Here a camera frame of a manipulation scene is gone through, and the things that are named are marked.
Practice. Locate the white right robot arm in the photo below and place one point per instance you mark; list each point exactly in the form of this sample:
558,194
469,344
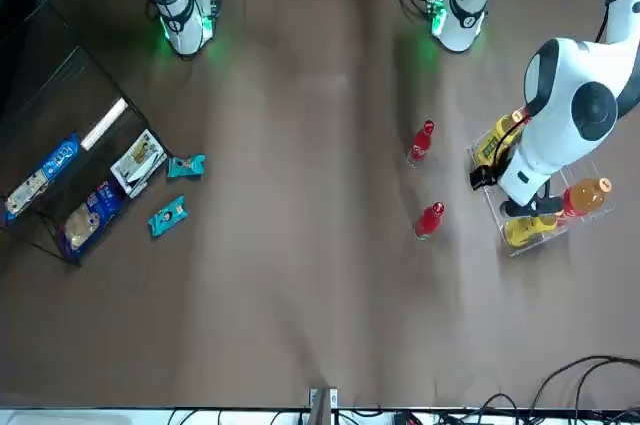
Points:
185,15

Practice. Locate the yellow drink bottle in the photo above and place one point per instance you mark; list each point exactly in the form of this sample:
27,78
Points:
522,232
492,145

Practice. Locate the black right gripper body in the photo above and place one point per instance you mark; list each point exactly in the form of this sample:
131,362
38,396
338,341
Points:
17,10

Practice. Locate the white cardboard box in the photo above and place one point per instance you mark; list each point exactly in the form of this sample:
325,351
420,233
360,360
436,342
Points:
102,125

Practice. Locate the silver metal camera post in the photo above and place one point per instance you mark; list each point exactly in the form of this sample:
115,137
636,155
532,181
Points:
324,407

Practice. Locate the teal chips packet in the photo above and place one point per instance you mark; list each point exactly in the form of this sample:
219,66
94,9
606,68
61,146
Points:
185,166
167,217

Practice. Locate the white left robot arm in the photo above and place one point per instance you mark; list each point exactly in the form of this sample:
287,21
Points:
565,95

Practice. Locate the blue snack bag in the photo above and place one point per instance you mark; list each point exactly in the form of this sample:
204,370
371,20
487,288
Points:
87,222

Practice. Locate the long blue biscuit packet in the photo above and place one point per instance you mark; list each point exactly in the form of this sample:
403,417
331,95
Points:
45,175

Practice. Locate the red cola bottle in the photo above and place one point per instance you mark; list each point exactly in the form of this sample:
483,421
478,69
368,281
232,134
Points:
421,145
430,220

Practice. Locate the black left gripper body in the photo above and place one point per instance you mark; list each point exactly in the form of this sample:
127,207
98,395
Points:
537,206

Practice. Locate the orange tea bottle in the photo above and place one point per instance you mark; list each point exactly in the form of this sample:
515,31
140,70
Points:
585,197

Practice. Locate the white and yellow snack packet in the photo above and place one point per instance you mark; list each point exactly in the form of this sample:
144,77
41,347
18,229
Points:
137,160

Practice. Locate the clear acrylic bottle shelf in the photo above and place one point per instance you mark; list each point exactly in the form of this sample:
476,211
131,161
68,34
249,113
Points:
550,240

